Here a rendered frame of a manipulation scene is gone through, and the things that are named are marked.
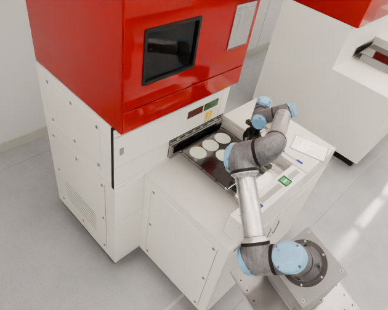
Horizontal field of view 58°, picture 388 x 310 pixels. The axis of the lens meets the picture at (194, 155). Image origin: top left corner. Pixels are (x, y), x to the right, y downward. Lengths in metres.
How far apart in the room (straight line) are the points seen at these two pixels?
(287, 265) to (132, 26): 1.00
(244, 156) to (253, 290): 0.60
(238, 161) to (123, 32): 0.65
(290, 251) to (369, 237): 1.98
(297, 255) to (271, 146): 0.42
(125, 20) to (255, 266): 1.00
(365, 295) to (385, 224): 0.79
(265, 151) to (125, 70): 0.61
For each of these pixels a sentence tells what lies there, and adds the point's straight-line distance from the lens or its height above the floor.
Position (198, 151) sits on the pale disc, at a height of 0.90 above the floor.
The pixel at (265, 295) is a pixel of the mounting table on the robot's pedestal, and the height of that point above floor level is 0.82.
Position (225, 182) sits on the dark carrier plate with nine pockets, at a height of 0.90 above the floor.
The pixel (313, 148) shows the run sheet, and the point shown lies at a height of 0.97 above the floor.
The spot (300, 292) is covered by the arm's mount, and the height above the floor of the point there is 0.94.
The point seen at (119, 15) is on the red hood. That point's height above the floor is 1.74.
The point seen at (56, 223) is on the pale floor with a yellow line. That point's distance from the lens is 2.77.
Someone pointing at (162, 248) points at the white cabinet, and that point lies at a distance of 2.23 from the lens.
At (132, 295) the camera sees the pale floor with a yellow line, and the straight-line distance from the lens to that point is 2.44.
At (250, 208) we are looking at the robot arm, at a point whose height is 1.17.
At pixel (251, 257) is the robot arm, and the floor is 1.07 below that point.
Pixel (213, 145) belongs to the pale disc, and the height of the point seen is 0.90.
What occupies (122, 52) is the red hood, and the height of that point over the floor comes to 1.61.
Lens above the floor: 2.22
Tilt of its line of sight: 43 degrees down
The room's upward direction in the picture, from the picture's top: 12 degrees clockwise
